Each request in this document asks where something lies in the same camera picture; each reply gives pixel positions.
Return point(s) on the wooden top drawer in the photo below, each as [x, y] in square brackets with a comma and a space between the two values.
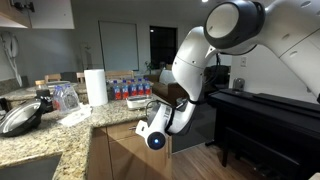
[122, 130]

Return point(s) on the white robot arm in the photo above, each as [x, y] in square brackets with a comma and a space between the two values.
[290, 29]

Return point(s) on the red drink bottle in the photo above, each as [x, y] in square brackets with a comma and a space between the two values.
[147, 87]
[125, 91]
[117, 91]
[140, 87]
[133, 88]

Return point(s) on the white rectangular dish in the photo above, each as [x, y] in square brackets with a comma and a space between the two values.
[138, 102]

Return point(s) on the wooden dining chair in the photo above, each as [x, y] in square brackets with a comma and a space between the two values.
[119, 75]

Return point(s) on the black window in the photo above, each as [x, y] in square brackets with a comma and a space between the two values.
[163, 45]

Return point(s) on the white projector screen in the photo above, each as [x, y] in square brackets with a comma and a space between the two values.
[119, 46]

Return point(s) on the white paper towel roll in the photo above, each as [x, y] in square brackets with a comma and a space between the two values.
[96, 87]

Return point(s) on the lower cabinet door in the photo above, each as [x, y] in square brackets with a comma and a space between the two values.
[131, 159]

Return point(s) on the white paper sheet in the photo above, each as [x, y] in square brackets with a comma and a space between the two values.
[77, 116]

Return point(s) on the black digital piano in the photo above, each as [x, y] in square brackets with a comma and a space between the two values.
[280, 133]

